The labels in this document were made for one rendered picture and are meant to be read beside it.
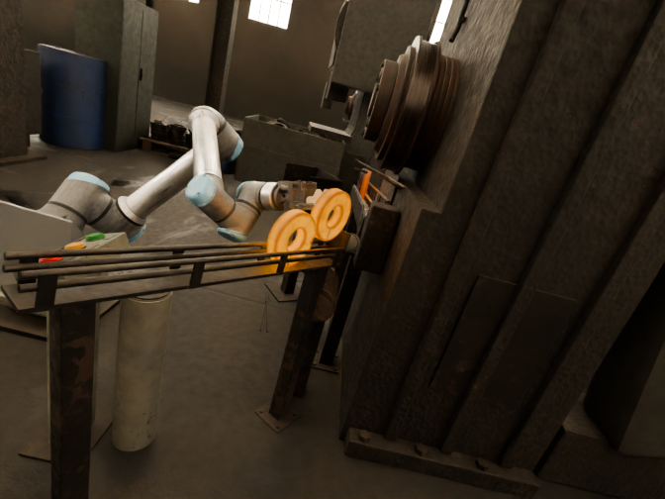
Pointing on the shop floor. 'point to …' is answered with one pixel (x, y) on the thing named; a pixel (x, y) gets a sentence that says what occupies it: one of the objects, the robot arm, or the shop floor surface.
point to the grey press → (367, 68)
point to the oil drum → (72, 98)
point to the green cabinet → (121, 63)
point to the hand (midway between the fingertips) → (332, 208)
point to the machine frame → (513, 243)
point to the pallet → (161, 137)
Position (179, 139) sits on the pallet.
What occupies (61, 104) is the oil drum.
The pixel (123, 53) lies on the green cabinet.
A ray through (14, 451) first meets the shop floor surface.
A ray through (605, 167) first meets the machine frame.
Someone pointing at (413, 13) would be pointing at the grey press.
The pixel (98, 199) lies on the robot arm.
